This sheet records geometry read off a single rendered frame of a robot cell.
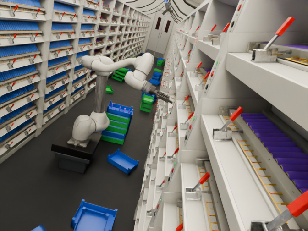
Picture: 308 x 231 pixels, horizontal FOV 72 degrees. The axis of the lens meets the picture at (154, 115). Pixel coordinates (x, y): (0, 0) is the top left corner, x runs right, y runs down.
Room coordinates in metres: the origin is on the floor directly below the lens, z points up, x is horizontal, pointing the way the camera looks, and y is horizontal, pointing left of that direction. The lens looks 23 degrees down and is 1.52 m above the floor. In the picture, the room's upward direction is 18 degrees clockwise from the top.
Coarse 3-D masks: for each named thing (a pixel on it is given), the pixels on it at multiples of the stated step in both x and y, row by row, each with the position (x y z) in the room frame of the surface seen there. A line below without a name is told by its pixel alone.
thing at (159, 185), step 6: (162, 144) 1.32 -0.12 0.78; (162, 150) 1.29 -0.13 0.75; (162, 156) 1.17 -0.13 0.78; (162, 162) 1.15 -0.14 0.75; (162, 168) 1.09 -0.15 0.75; (156, 174) 1.03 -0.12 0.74; (162, 174) 1.03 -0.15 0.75; (156, 180) 0.98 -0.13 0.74; (162, 180) 0.98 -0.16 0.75; (156, 186) 0.91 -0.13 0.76; (162, 186) 0.90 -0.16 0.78; (156, 192) 0.88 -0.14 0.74; (156, 198) 0.84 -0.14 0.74; (156, 204) 0.80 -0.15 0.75
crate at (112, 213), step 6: (84, 204) 1.29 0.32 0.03; (90, 204) 1.29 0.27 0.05; (78, 210) 1.23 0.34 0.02; (96, 210) 1.29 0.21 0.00; (102, 210) 1.30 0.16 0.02; (108, 210) 1.30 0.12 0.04; (114, 210) 1.30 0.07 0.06; (78, 216) 1.19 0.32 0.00; (114, 216) 1.29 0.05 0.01; (72, 222) 1.09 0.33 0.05; (108, 222) 1.22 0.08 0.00; (108, 228) 1.17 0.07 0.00
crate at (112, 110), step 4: (116, 104) 2.54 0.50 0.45; (108, 108) 2.33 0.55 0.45; (112, 108) 2.48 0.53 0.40; (116, 108) 2.52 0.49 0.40; (128, 108) 2.57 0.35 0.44; (108, 112) 2.34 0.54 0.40; (112, 112) 2.34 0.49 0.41; (116, 112) 2.35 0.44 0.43; (120, 112) 2.36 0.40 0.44; (124, 112) 2.36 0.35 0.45; (128, 116) 2.37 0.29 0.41
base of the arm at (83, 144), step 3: (72, 138) 1.70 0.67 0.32; (90, 138) 1.85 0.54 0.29; (69, 141) 1.68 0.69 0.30; (72, 141) 1.69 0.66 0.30; (75, 141) 1.68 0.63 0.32; (78, 141) 1.69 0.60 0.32; (81, 141) 1.70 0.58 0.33; (84, 141) 1.72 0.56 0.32; (87, 141) 1.76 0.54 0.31; (75, 144) 1.64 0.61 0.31; (78, 144) 1.68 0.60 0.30; (81, 144) 1.69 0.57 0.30; (84, 144) 1.71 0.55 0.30; (75, 147) 1.64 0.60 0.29; (84, 147) 1.68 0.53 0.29
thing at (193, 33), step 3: (198, 27) 1.86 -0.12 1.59; (189, 30) 2.02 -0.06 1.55; (192, 30) 2.02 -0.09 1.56; (195, 30) 2.02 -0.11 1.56; (198, 30) 2.03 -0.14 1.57; (189, 33) 2.02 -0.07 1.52; (192, 33) 1.87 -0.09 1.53; (195, 33) 1.86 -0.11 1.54; (189, 36) 1.97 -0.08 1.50; (192, 36) 1.85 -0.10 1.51; (195, 36) 1.59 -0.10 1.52; (189, 39) 1.96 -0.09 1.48; (192, 39) 1.66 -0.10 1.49; (195, 39) 1.47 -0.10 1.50; (192, 42) 1.65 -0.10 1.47
